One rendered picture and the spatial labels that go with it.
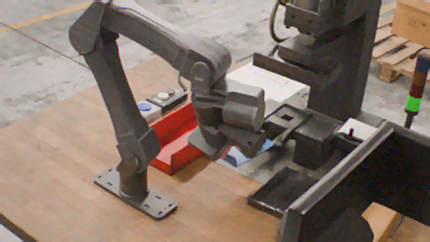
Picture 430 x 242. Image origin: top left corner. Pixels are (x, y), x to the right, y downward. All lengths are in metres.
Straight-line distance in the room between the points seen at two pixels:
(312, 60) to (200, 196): 0.38
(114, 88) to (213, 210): 0.33
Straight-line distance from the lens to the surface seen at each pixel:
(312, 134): 1.34
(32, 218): 1.19
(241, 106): 0.98
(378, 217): 1.26
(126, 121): 1.11
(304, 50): 1.27
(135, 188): 1.19
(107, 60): 1.08
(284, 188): 1.26
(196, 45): 0.98
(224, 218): 1.19
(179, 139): 1.42
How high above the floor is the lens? 1.66
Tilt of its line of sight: 28 degrees down
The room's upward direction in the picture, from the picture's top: 8 degrees clockwise
